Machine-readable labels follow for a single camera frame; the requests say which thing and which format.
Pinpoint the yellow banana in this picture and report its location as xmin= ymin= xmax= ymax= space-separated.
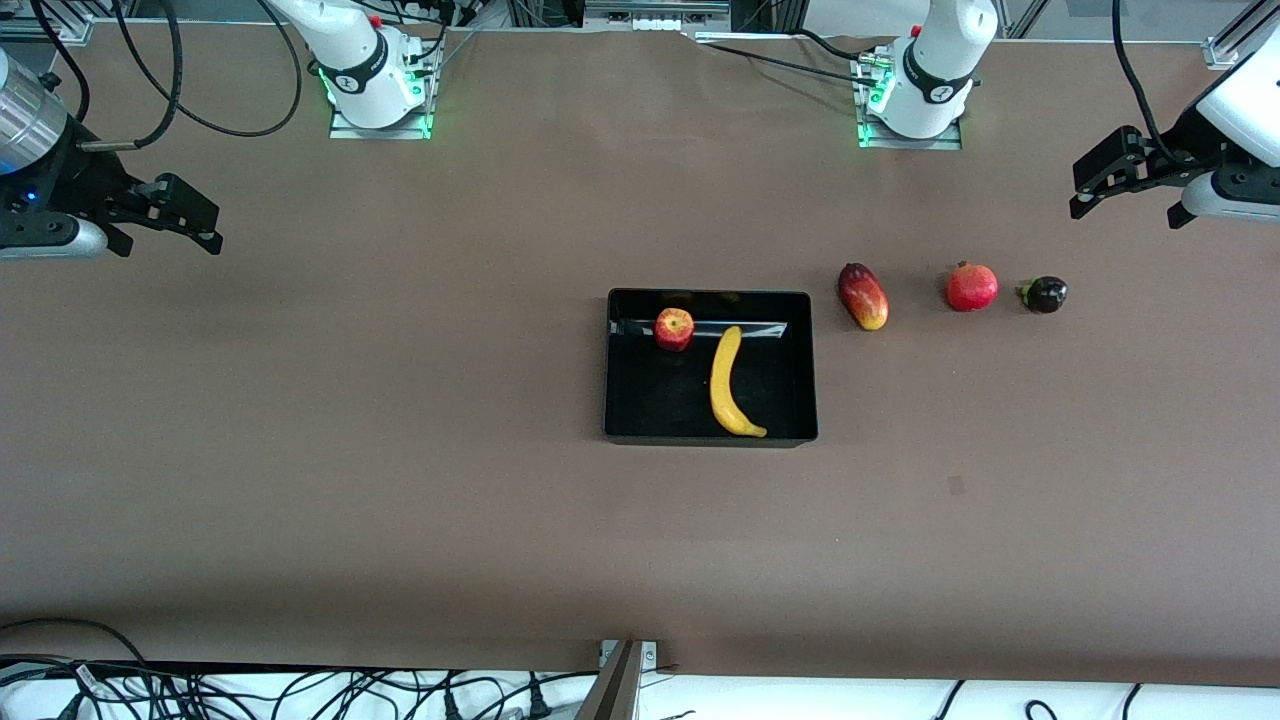
xmin=709 ymin=326 xmax=769 ymax=439

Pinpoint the red yellow apple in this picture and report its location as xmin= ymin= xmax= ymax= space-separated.
xmin=655 ymin=308 xmax=696 ymax=353

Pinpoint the black rectangular plastic box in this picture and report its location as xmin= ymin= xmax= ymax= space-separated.
xmin=603 ymin=288 xmax=820 ymax=448

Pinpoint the dark purple mangosteen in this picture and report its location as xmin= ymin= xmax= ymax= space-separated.
xmin=1016 ymin=276 xmax=1069 ymax=315

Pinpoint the red pomegranate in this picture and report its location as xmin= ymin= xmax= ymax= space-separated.
xmin=946 ymin=261 xmax=1000 ymax=314

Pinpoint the red yellow mango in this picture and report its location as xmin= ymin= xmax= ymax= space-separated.
xmin=838 ymin=262 xmax=890 ymax=332

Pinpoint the black cable with metal plug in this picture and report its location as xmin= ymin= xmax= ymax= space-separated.
xmin=75 ymin=0 xmax=185 ymax=153

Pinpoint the thick black looping cable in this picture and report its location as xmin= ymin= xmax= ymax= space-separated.
xmin=112 ymin=0 xmax=304 ymax=139

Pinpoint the aluminium frame profile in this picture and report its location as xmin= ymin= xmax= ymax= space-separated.
xmin=0 ymin=12 xmax=97 ymax=47
xmin=1204 ymin=0 xmax=1280 ymax=72

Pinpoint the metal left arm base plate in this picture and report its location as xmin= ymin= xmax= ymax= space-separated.
xmin=854 ymin=50 xmax=964 ymax=152

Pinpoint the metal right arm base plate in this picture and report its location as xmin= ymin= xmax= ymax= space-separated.
xmin=329 ymin=40 xmax=434 ymax=141

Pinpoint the short black base cable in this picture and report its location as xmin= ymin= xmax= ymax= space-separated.
xmin=795 ymin=28 xmax=873 ymax=64

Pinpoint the black cable over table edge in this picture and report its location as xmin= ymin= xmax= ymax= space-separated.
xmin=698 ymin=40 xmax=887 ymax=89

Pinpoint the thin black arching cable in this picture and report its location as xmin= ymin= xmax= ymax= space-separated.
xmin=0 ymin=617 xmax=153 ymax=669

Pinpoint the metal equipment frame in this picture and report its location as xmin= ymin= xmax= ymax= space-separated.
xmin=580 ymin=0 xmax=737 ymax=33

